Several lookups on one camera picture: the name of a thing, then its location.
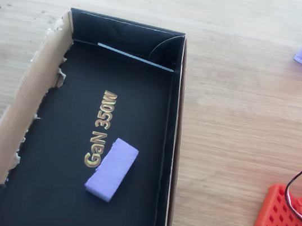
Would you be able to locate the rectangular blue foam block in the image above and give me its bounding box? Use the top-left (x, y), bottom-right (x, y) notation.
top-left (83, 134), bottom-right (141, 207)

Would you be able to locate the black cardboard box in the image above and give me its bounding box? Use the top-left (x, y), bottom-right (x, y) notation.
top-left (0, 0), bottom-right (202, 226)

